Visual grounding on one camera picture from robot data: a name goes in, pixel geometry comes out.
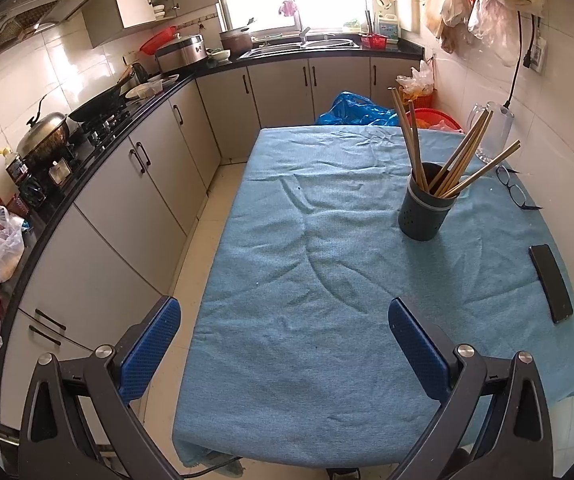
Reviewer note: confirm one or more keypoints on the steel kettle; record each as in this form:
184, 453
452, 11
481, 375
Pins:
139, 72

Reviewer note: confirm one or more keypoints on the brown clay pot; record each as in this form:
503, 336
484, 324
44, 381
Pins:
237, 40

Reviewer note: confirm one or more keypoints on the steel kitchen sink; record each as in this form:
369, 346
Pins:
304, 45

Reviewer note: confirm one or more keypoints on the black frying pan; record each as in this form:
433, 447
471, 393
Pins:
99, 105

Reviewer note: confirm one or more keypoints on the black kitchen countertop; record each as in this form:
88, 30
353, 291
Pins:
202, 67

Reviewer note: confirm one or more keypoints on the small red basket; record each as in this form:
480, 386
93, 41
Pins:
373, 40

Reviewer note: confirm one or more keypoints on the red trash bin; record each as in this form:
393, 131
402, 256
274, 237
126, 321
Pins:
419, 85

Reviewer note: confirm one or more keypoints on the steel sink faucet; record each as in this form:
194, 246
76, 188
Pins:
301, 30

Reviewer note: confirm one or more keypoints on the white bowl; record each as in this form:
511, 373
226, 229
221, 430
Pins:
218, 54

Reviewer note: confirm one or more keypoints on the beige kitchen base cabinets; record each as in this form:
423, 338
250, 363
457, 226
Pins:
117, 220

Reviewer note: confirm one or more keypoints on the white detergent bottle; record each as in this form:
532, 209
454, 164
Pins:
387, 24

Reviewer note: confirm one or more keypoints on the red colander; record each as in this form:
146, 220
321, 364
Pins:
157, 42

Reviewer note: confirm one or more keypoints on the blue plastic bag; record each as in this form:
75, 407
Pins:
354, 110

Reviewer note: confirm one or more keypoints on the cooking oil bottle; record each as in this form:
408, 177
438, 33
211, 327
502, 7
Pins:
14, 165

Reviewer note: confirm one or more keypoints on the silver rice cooker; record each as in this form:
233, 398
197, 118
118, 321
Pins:
182, 52

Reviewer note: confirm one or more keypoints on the clear plastic food container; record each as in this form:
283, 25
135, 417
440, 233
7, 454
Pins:
147, 89

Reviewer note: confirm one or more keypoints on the beige upper wall cabinets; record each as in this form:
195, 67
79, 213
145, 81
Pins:
132, 0

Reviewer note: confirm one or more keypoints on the red plastic basin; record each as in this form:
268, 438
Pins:
434, 120

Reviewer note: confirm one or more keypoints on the green packet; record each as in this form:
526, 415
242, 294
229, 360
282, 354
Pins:
352, 24

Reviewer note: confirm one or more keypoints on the black smartphone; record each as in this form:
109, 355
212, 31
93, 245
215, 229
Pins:
552, 282

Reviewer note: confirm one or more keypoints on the black packet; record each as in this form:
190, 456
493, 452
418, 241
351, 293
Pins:
32, 187

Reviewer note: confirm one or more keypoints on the dark grey utensil holder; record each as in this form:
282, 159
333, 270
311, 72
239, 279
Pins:
424, 210

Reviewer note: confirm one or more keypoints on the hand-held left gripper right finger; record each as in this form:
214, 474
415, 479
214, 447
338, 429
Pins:
417, 345

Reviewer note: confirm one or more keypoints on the steel range hood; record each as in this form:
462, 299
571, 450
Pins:
37, 5

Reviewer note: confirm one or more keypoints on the blue table cloth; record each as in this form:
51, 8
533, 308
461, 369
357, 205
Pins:
317, 285

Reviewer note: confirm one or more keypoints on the brown plastic bag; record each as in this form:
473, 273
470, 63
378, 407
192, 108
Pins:
437, 5

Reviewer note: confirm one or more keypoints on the glass mug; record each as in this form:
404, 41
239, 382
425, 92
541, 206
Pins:
492, 130

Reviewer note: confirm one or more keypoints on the group of wooden chopsticks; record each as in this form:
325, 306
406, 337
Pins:
459, 157

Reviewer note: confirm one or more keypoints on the black eyeglasses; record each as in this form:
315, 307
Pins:
512, 190

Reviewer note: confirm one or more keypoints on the steel lidded wok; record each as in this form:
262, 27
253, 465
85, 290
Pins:
42, 137

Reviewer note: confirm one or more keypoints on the red cloth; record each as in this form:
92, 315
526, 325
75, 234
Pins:
288, 7

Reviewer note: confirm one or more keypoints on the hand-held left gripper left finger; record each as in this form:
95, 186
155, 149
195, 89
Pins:
149, 345

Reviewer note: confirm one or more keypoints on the clear plastic bag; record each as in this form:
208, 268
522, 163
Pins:
489, 20

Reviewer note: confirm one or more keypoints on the gas stove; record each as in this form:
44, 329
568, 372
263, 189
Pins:
102, 127

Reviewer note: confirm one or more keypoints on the white wall socket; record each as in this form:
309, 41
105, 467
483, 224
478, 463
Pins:
537, 52

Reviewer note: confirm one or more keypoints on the small steel container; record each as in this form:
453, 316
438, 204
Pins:
59, 172

